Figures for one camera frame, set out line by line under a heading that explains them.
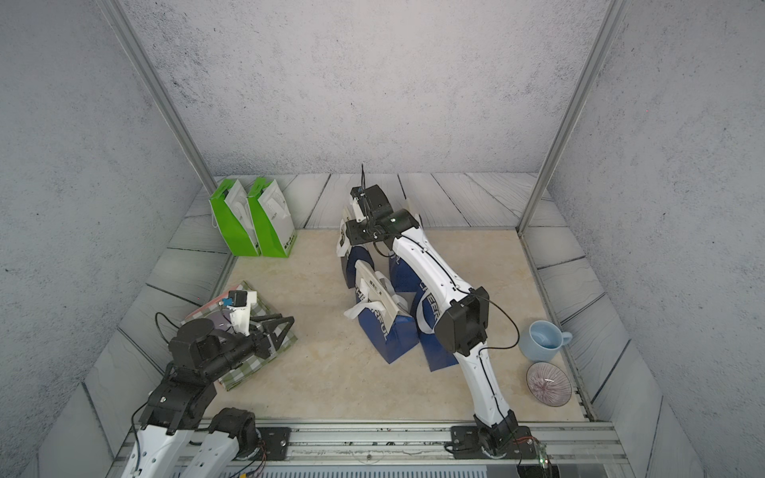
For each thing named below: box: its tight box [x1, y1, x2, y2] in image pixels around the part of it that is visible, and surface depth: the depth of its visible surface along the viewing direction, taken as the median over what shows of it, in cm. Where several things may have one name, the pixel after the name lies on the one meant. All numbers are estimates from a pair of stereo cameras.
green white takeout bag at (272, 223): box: [248, 177, 298, 258], surface depth 104 cm
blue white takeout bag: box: [343, 259, 421, 365], surface depth 79 cm
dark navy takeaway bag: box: [345, 245, 376, 289], surface depth 95 cm
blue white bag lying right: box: [411, 273, 460, 373], surface depth 83 cm
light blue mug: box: [517, 319, 573, 362], surface depth 87 cm
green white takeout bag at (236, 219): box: [209, 179, 261, 257], surface depth 102 cm
